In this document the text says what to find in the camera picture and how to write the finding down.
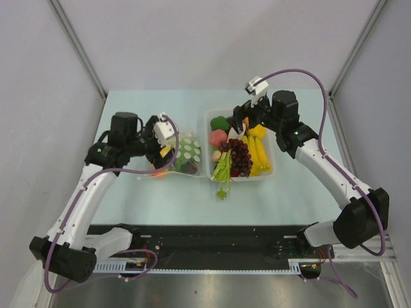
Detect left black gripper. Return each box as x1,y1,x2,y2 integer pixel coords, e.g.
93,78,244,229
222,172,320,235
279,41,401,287
127,116,176,171

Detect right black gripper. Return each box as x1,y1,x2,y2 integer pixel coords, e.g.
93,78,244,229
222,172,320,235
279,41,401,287
227,90,283,134

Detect yellow toy pear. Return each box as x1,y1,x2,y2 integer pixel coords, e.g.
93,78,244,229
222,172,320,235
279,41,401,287
160,147,171,158

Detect green orange toy mango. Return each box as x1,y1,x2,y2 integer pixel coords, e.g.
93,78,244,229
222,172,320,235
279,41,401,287
151,169,169,178

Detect green toy lettuce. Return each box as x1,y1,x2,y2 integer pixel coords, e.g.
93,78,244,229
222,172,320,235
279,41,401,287
173,132,202,176

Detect clear zip top bag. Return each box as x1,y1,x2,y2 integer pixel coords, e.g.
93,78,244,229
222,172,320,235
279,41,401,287
143,132,205,178

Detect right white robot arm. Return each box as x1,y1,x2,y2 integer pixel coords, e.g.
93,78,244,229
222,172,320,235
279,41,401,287
227,90,389,257

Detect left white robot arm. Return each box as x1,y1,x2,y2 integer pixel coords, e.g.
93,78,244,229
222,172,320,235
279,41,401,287
30,112,179,293

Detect white toy radish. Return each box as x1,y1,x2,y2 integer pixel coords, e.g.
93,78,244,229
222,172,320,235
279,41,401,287
227,123,247,140

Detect green toy pepper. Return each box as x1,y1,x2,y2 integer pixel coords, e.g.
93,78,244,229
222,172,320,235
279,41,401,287
210,116,231,132

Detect yellow toy lemon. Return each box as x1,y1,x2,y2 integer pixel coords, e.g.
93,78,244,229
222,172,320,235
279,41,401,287
247,124,267,139

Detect yellow toy banana bunch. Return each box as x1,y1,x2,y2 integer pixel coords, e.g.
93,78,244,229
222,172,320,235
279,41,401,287
242,136,272,176

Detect pink toy peach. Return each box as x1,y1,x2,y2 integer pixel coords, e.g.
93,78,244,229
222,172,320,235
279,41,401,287
209,129,228,148

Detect white plastic basket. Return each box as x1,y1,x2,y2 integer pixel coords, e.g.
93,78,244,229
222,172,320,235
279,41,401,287
204,109,274,182

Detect small brown toy mushroom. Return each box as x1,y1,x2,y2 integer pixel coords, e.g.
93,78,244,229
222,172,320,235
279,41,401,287
211,150,222,162

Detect purple toy grapes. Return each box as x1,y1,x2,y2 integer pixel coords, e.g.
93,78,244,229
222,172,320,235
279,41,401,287
220,139,253,177

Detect green toy herb sprig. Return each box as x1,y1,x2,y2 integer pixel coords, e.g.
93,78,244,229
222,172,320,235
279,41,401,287
211,150,232,200

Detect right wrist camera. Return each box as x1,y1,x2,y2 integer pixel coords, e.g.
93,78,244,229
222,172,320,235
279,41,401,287
245,76,268,108

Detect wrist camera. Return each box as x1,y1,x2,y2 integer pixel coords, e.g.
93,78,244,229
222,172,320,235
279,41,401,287
245,76,268,108
153,114,175,146

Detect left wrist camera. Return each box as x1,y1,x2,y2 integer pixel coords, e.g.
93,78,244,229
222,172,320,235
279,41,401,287
153,114,175,146

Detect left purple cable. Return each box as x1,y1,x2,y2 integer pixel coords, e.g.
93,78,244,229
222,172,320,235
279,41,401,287
44,112,180,295

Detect purple cable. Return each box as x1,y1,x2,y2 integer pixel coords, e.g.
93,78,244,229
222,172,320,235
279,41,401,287
253,68,387,299
44,112,180,295

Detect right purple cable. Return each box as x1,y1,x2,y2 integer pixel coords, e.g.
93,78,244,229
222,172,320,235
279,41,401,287
253,68,387,299

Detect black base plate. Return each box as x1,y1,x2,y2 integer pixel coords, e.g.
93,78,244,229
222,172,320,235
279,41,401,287
86,224,335,270

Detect aluminium frame rail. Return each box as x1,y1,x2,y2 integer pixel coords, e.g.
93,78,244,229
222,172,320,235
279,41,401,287
44,234,399,277

